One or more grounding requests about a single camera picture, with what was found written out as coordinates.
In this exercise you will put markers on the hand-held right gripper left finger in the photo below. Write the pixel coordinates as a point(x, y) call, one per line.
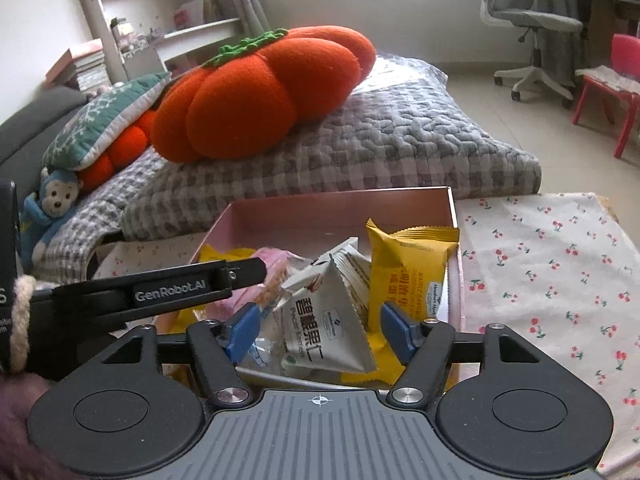
point(245, 330)

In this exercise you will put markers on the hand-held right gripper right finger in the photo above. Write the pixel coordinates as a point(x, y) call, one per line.
point(395, 330)

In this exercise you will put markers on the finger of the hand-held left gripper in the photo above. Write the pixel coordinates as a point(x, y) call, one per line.
point(170, 290)

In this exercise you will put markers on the white triangular nut packet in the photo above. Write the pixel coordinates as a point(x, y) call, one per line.
point(325, 320)

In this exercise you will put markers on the pink snack packet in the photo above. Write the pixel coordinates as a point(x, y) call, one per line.
point(285, 270)

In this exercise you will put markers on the pink cardboard box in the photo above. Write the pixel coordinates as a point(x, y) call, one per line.
point(320, 215)

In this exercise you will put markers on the person's left forearm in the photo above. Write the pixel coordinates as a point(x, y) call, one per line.
point(20, 430)

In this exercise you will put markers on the white and blue snack packet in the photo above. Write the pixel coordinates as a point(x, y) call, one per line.
point(262, 355)

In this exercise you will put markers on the clear brown biscuit packet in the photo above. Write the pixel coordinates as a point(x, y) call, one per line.
point(272, 292)

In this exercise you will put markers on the yellow snack packet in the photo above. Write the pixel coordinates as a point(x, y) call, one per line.
point(225, 252)
point(410, 270)

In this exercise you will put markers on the blue monkey plush toy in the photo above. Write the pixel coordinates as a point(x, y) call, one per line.
point(52, 210)

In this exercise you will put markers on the grey checkered blanket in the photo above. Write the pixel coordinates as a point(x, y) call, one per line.
point(95, 215)

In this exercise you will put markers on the grey sofa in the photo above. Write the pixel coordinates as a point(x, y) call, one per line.
point(35, 120)

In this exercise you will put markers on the small orange pumpkin pillow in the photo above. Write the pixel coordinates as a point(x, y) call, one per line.
point(125, 150)

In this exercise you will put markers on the cherry print cloth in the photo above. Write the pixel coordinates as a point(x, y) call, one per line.
point(550, 285)

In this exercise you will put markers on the green and white cushion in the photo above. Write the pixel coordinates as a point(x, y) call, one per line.
point(105, 120)

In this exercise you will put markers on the grey checkered pillow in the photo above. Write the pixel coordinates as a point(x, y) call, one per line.
point(390, 145)

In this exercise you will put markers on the stack of books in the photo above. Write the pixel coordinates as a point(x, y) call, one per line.
point(80, 65)

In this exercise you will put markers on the large orange pumpkin pillow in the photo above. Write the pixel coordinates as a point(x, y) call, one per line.
point(260, 95)

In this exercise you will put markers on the white bookshelf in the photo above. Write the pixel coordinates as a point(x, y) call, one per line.
point(150, 20)

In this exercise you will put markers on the pink plastic child chair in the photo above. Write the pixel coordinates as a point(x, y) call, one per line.
point(615, 90)

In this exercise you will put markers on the newspaper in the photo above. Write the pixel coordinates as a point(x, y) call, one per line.
point(607, 77)

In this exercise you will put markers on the grey office chair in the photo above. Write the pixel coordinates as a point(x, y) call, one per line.
point(530, 20)

